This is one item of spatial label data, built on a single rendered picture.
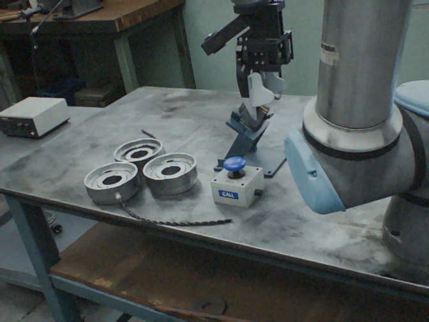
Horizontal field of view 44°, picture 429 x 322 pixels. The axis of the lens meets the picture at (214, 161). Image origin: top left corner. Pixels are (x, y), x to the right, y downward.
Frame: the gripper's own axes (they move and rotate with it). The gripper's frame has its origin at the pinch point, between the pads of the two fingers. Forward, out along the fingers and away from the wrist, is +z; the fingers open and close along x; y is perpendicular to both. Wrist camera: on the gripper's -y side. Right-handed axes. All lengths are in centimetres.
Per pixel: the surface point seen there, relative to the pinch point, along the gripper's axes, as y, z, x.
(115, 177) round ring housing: -25.1, 9.5, -15.6
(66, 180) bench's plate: -39.3, 11.9, -16.0
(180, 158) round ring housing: -15.0, 8.9, -6.7
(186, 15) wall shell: -114, 19, 155
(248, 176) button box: 3.1, 7.4, -12.5
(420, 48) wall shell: 5, 36, 149
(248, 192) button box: 4.2, 9.1, -15.1
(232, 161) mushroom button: 0.6, 4.4, -13.0
